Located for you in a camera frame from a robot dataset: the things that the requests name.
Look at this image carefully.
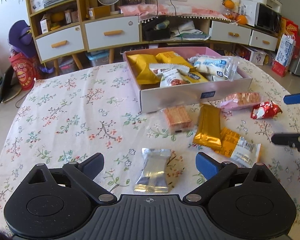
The yellow snack pack in box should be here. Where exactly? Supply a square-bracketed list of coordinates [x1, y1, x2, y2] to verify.
[155, 51, 208, 83]

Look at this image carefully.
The gold foil snack bar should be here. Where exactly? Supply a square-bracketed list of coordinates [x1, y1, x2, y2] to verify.
[193, 104, 222, 151]

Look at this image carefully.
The silver foil snack packet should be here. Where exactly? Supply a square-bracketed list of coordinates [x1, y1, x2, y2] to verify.
[134, 148, 172, 194]

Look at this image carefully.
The pink rice cracker pack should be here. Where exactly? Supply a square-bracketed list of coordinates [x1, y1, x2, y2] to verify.
[219, 92, 262, 111]

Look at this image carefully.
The orange cracker clear pack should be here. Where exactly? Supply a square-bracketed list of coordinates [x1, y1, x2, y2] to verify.
[162, 106, 193, 134]

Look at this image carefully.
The purple plush toy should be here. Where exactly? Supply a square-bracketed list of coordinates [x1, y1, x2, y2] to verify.
[8, 20, 37, 58]

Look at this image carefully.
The wooden white drawer cabinet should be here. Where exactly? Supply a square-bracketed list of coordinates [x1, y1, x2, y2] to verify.
[25, 0, 277, 63]

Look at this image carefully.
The blue white milk carton box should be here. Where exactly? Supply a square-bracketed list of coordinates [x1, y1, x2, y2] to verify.
[272, 34, 295, 77]

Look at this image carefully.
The orange white snack packet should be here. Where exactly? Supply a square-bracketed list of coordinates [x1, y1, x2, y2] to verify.
[215, 127, 261, 168]

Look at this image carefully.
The red candy packet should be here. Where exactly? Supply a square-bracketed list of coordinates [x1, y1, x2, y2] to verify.
[250, 100, 282, 120]

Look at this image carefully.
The pink cloth on cabinet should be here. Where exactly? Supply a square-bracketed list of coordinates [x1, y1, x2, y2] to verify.
[120, 3, 229, 21]

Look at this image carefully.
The white pecan snack packet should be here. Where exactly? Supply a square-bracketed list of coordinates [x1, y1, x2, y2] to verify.
[149, 63, 190, 87]

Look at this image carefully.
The pink silver cardboard box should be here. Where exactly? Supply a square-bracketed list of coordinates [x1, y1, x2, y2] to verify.
[123, 47, 252, 113]

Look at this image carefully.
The red gift bag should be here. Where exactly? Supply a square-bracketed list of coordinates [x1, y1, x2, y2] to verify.
[9, 53, 42, 90]

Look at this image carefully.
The large yellow snack pack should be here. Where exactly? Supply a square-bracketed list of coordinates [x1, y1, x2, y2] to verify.
[127, 54, 160, 85]

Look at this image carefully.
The floral tablecloth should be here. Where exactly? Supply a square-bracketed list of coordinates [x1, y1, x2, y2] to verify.
[0, 60, 300, 239]

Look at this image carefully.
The clear white pastry packet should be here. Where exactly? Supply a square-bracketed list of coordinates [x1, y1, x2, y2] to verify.
[187, 54, 240, 81]

